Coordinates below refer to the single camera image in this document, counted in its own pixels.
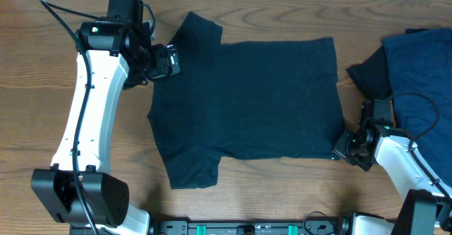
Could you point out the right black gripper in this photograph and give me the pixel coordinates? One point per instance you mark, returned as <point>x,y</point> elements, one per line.
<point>341,149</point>

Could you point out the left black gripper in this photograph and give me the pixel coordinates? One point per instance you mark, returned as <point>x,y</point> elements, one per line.
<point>164,67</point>

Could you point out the dark teal t-shirt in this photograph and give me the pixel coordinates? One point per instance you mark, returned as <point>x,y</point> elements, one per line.
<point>246,100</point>

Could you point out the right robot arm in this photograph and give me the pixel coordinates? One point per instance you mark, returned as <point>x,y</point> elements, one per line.
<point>426,198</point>

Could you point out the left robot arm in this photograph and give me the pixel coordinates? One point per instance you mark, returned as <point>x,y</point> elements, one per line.
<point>78,189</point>

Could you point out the black garment under blue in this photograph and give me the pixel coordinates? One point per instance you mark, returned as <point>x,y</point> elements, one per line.
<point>371,76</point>

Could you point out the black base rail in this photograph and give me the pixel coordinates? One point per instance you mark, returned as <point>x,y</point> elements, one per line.
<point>320,226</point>

